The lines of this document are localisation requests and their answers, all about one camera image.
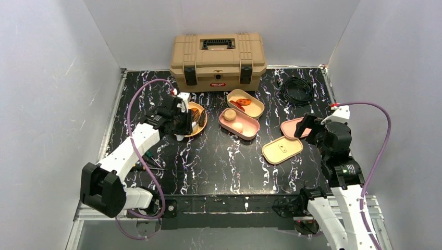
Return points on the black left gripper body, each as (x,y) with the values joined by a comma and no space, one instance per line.
(186,122)

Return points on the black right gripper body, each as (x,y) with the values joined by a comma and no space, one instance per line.
(308,125)

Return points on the white metal food tongs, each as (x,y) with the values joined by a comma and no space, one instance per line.
(193,123)

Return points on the fried chicken piece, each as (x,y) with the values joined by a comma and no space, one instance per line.
(195,114)

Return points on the dark brown sea cucumber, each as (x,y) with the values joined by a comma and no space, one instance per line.
(202,118)

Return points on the round beige bun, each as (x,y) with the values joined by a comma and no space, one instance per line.
(230,115)

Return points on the red sausage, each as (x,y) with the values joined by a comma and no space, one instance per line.
(237,105)

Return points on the white boiled egg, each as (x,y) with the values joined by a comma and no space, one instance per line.
(237,126)

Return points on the orange chicken wing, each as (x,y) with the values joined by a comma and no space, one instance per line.
(243,101)

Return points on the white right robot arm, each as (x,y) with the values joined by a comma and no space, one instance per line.
(346,181)

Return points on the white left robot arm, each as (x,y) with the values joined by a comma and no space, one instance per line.
(102,184)

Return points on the pink lunch box lid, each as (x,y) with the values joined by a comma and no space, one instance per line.
(288,129)

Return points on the beige lunch box lid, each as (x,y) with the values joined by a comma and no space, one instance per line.
(281,149)

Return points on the pink lunch box tray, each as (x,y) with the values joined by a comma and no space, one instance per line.
(250,125)

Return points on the beige lunch box tray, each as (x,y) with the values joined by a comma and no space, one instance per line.
(254,110)

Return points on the tan plastic toolbox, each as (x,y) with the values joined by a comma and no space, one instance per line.
(218,62)

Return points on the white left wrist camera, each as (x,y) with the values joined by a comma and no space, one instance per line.
(184,103)

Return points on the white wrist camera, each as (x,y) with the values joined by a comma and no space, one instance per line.
(339,114)
(184,103)

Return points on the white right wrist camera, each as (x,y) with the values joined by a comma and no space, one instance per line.
(339,114)

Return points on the green handled screwdriver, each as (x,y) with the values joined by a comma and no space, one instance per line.
(149,155)

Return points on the black yellow handled screwdriver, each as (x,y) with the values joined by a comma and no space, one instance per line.
(136,167)

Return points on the aluminium base frame rail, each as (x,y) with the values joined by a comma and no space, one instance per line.
(239,211)

